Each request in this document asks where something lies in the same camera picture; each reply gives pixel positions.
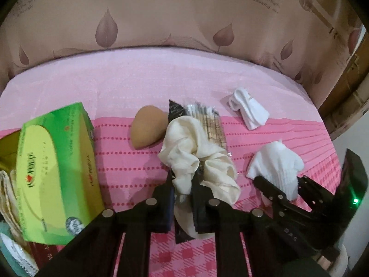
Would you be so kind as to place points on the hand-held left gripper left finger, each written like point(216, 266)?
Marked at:
point(165, 207)

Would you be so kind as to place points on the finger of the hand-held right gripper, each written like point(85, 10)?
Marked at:
point(315, 189)
point(269, 190)

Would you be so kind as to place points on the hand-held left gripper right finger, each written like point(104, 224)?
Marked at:
point(201, 207)

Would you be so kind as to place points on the white ribbed sock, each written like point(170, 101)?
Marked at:
point(274, 161)

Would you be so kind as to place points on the cream fabric scrunchie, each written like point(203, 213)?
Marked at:
point(184, 144)

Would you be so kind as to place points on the cotton swab pack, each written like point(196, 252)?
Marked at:
point(212, 127)

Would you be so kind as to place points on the beige makeup sponge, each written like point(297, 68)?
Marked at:
point(147, 127)

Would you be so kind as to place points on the white printed plastic packet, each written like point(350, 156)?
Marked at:
point(14, 251)

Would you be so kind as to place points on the orange patterned towel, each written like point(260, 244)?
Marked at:
point(8, 190)

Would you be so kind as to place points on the person's right forearm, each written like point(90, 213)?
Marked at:
point(341, 261)

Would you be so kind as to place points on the wooden furniture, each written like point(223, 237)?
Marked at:
point(351, 92)

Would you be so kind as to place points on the green tissue pack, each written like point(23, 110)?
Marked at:
point(57, 164)

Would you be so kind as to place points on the beige leaf print curtain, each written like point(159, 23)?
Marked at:
point(173, 20)

